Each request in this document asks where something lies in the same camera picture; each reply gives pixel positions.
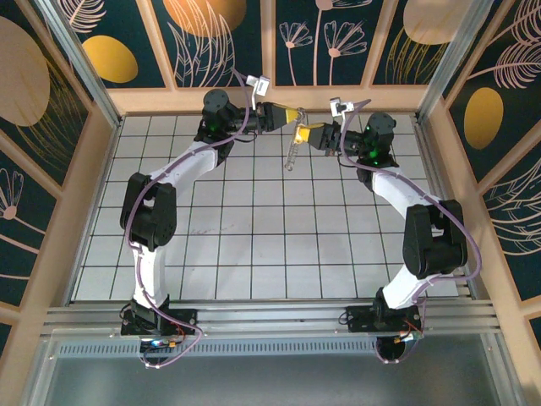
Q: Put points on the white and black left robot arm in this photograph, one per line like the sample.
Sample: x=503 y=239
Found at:
x=186 y=162

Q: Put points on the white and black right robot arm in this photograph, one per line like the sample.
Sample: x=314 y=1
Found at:
x=401 y=194

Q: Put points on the slotted metal vent strip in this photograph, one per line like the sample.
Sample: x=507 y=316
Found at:
x=270 y=349

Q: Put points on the grey metal sheet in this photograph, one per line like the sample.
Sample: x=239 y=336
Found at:
x=270 y=380

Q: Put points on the aluminium side rail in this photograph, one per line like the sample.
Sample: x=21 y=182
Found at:
x=110 y=156
x=424 y=144

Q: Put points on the aluminium corner post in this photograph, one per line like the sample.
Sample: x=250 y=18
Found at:
x=448 y=63
x=84 y=72

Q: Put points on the aluminium cross rail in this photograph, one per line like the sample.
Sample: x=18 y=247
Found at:
x=270 y=317

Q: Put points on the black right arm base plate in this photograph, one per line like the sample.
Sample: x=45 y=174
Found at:
x=355 y=319

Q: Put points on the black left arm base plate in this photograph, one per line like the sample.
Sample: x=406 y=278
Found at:
x=186 y=319

